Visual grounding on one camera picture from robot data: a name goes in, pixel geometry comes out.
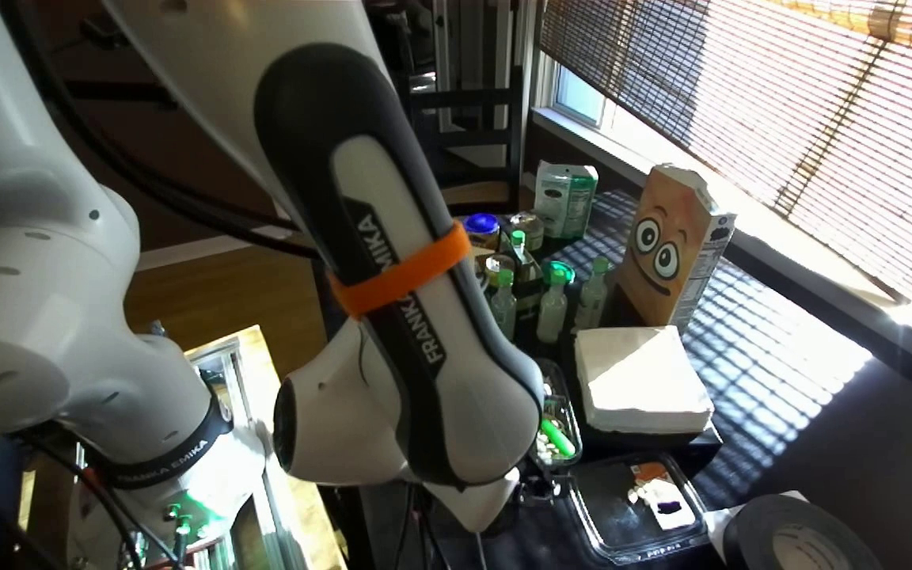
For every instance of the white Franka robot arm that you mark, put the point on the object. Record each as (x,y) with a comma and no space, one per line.
(110,263)

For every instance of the clear bottle green cap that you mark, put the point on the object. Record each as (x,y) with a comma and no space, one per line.
(524,272)
(557,305)
(593,294)
(504,305)

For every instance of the stack of white napkins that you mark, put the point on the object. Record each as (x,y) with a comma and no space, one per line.
(635,381)

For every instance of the orange paper bag with face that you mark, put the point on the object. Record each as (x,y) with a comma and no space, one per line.
(673,247)

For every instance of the clear plastic clamshell container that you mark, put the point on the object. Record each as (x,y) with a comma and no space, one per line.
(635,509)

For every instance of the wide window blind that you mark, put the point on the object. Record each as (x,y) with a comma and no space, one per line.
(753,104)

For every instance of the black tape roll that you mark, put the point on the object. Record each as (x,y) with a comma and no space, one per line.
(792,538)

